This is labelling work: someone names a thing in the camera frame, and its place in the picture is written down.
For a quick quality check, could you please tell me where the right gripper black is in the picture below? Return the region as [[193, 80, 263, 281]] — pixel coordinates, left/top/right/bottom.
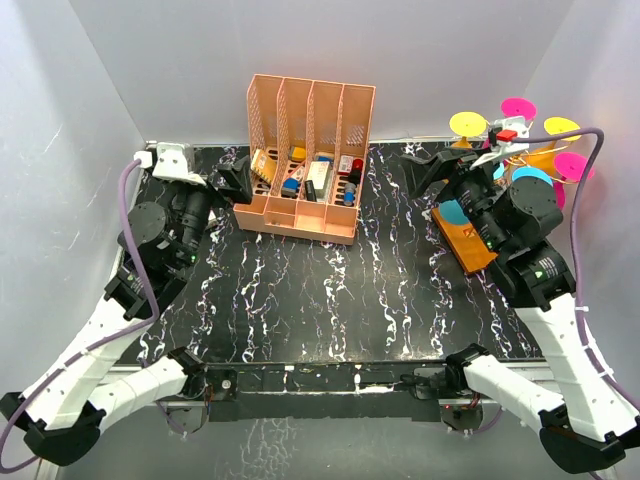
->
[[400, 146, 507, 254]]

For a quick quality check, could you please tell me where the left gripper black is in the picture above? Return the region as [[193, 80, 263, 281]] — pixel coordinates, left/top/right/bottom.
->
[[171, 154, 250, 267]]

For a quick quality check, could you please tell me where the blue wine glass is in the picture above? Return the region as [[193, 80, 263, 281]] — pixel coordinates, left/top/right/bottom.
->
[[439, 162, 506, 227], [511, 166, 553, 186]]

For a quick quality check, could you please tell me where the yellow orange wine glass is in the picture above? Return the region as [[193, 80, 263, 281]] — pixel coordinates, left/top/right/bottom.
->
[[449, 111, 488, 149], [523, 116, 580, 177]]

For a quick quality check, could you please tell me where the magenta wine glass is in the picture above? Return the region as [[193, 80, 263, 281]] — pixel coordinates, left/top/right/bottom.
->
[[501, 97, 537, 124], [552, 152, 588, 209]]

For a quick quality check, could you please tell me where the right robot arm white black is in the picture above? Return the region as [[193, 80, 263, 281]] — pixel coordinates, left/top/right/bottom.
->
[[399, 150, 639, 474]]

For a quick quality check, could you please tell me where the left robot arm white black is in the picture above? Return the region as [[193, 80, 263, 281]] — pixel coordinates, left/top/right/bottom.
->
[[1, 151, 253, 466]]

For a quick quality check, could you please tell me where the wooden rack base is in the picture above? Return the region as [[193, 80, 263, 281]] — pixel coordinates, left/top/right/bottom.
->
[[431, 205, 496, 274]]

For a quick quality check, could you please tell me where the yellow spiral notebook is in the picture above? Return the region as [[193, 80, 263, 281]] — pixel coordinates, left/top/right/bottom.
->
[[250, 149, 278, 186]]

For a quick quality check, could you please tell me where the blue grey stamp left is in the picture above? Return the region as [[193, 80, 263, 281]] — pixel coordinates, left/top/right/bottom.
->
[[281, 177, 300, 198]]

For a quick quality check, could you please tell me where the blue grey stamp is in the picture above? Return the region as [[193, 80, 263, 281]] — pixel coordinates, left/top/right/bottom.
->
[[343, 182, 358, 207], [281, 177, 300, 198]]

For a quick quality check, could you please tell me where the yellow grey eraser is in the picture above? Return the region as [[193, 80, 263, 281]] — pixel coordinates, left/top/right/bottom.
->
[[289, 146, 307, 163]]

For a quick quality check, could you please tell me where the red black stamp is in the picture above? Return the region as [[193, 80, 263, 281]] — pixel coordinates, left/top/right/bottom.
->
[[348, 158, 364, 185]]

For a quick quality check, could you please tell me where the black marker block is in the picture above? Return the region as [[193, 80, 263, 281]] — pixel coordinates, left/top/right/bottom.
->
[[304, 180, 317, 202]]

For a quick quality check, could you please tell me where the blue grey stamp right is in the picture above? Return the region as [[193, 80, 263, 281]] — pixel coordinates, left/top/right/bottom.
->
[[343, 182, 358, 207]]

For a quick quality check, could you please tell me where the red white small box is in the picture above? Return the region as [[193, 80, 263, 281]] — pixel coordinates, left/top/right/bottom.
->
[[338, 155, 354, 176]]

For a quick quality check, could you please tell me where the peach plastic file organizer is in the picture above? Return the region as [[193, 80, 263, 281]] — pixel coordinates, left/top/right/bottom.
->
[[234, 74, 376, 245]]

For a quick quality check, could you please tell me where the white paper box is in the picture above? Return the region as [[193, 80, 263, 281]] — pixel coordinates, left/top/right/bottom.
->
[[306, 160, 333, 199]]

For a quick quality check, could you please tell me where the black front base bar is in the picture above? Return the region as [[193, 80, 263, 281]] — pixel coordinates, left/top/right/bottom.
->
[[203, 360, 444, 422]]

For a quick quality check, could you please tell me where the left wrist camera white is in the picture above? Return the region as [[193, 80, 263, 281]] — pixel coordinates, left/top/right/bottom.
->
[[152, 142, 206, 186]]

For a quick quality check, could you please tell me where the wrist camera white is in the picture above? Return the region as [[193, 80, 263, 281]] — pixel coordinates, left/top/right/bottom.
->
[[471, 115, 530, 169], [152, 142, 206, 186]]

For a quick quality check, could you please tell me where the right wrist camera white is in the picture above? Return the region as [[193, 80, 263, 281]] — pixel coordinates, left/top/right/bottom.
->
[[471, 115, 530, 169]]

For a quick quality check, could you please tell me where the gold wire glass rack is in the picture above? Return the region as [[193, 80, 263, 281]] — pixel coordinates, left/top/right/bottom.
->
[[503, 137, 579, 176]]

